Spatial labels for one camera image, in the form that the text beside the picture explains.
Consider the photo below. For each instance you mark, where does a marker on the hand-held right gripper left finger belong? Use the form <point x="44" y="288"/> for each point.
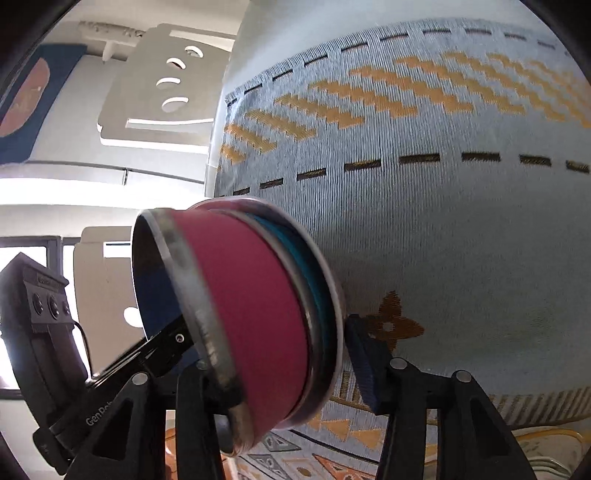
<point x="198" y="397"/>

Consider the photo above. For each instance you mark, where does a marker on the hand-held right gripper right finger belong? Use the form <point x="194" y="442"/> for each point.
<point x="369" y="369"/>

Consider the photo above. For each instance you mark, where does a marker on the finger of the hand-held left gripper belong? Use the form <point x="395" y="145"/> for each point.
<point x="171" y="346"/>

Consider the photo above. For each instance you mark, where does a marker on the pink steel bowl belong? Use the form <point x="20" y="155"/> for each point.
<point x="249" y="300"/>

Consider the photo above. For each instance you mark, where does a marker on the blue steel bowl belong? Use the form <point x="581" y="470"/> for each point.
<point x="311" y="277"/>

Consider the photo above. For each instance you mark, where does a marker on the large white flower plate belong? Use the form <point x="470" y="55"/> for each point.
<point x="545" y="450"/>

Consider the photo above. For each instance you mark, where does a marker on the white chair with oval holes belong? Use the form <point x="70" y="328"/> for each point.
<point x="101" y="277"/>
<point x="143" y="92"/>

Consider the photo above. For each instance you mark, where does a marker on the blue patterned woven table mat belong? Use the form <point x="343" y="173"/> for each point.
<point x="438" y="230"/>

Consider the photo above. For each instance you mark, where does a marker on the blue wall hanging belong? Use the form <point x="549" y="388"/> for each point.
<point x="51" y="92"/>

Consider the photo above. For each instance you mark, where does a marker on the white wall unit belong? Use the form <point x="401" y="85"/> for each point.
<point x="115" y="30"/>

